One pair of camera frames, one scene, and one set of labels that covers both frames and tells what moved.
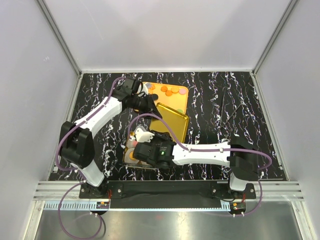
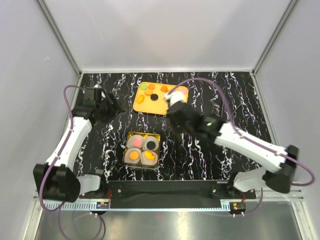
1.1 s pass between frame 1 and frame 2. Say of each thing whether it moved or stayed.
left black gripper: moved
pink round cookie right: stayed
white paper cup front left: stayed
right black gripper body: moved
